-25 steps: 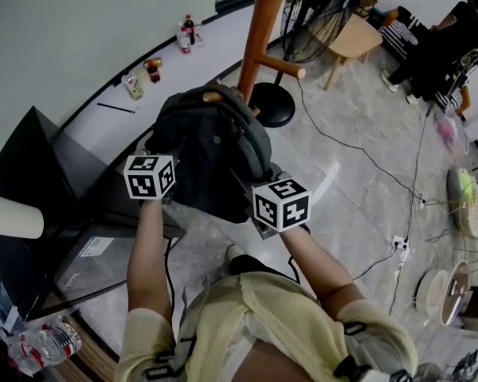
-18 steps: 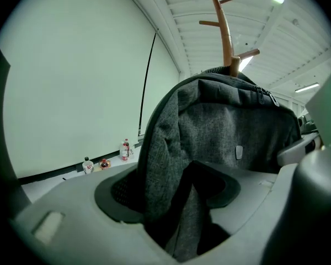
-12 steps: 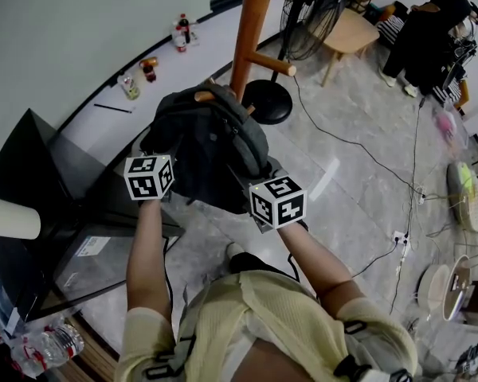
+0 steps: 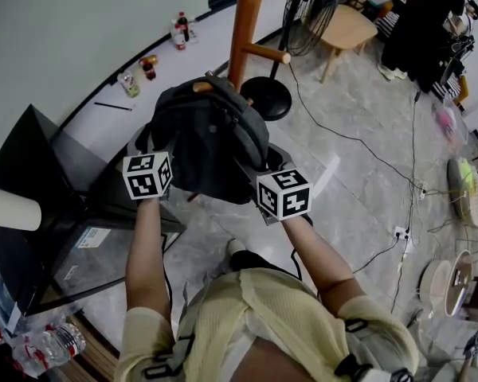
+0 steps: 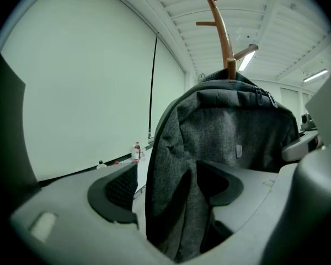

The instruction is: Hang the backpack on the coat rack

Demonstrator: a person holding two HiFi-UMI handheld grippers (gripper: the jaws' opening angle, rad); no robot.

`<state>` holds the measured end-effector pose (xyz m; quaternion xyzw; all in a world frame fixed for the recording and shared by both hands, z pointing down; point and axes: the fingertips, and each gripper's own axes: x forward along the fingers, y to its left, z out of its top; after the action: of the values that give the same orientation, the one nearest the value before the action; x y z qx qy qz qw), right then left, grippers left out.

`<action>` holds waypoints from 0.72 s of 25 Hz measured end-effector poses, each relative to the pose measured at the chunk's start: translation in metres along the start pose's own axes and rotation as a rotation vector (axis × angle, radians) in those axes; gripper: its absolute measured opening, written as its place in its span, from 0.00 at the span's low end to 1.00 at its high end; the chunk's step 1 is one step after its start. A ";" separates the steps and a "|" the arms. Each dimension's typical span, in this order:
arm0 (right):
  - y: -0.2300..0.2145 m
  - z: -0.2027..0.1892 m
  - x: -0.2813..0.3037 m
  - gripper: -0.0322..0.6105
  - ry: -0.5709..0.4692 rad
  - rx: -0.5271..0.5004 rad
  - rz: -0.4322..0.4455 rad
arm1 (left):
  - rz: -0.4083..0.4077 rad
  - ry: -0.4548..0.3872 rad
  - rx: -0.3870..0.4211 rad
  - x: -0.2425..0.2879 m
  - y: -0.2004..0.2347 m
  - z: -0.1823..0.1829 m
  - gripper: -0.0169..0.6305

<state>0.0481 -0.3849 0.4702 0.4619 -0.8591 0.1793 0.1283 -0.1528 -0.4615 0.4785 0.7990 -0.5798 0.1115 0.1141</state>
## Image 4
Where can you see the person's right forearm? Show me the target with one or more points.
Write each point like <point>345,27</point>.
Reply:
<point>318,257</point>

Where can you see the tall cola bottle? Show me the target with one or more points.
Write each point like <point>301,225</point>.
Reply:
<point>183,26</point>

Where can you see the black white striped cushion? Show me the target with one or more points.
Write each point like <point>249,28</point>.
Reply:
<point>384,20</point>

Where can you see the white power strip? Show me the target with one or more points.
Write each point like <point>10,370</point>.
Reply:
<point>402,233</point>
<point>421,191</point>

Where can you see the thin black pen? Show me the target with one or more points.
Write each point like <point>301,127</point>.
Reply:
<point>113,106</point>

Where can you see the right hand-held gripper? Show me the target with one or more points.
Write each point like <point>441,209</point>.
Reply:
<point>284,195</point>

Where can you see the person's black trouser leg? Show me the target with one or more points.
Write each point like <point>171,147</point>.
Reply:
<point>255,263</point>

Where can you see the white paper roll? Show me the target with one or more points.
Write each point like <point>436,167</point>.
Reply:
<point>8,203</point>

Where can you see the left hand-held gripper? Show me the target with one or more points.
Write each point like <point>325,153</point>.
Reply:
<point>145,177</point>

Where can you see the pink toy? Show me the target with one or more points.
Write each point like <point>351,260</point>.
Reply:
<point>446,122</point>

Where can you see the small cola bottle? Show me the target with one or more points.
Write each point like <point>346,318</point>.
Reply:
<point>149,71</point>

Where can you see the person's left forearm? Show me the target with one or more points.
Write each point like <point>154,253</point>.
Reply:
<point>145,261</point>

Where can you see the grey fabric backpack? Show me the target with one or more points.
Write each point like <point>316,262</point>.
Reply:
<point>211,145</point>

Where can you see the wooden slatted board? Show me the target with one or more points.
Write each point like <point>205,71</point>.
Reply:
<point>97,358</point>

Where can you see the clear plastic bag pile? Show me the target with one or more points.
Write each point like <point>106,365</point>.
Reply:
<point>4,293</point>

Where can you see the person's yellow knit top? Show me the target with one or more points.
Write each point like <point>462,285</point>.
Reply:
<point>263,320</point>

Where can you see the round white side table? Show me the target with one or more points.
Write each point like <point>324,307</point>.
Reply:
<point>436,281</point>

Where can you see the wooden coat stand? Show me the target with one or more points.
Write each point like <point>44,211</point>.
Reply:
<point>245,14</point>

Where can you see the light wooden stool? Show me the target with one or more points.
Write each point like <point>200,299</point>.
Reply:
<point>346,26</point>

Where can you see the person's white shoe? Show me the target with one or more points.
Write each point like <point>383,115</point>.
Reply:
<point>235,247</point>

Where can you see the black standing fan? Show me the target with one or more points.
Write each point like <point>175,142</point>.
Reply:
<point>266,98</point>

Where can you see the black mini fridge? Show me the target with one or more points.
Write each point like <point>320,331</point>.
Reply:
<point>32,165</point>

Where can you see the clear water bottle red label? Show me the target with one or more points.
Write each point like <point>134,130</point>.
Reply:
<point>56,346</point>

